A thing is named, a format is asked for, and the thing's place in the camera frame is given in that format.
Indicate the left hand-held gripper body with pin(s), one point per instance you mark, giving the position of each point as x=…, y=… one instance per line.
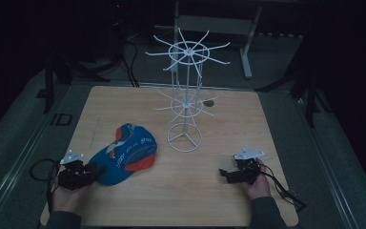
x=73, y=178

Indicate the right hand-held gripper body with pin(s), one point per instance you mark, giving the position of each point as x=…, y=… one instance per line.
x=246, y=168

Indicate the blue and orange baseball cap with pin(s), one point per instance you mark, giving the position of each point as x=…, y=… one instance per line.
x=125, y=156

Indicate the person's left hand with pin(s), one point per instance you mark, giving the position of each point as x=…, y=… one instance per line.
x=66, y=198

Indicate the person's right hand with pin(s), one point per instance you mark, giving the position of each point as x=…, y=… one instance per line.
x=260, y=186

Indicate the small dark round disc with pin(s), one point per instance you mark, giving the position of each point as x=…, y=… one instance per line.
x=208, y=103

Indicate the black tripod stand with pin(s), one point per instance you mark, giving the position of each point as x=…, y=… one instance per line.
x=308, y=89
x=63, y=70

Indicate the black rectangular floor bracket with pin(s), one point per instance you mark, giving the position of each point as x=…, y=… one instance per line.
x=61, y=119

